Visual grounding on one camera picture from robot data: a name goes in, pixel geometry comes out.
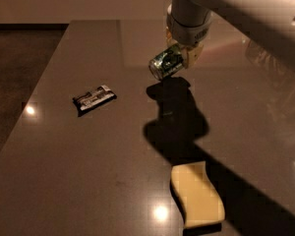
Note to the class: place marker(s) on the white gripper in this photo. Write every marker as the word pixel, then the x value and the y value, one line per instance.
pixel 189 33

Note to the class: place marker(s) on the green soda can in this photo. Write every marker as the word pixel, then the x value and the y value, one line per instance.
pixel 166 63

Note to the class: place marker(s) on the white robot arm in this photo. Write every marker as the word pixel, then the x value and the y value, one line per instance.
pixel 269 23

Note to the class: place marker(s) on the black snack wrapper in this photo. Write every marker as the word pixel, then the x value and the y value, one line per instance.
pixel 94 98

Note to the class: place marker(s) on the yellow sponge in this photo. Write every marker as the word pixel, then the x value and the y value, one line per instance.
pixel 200 202

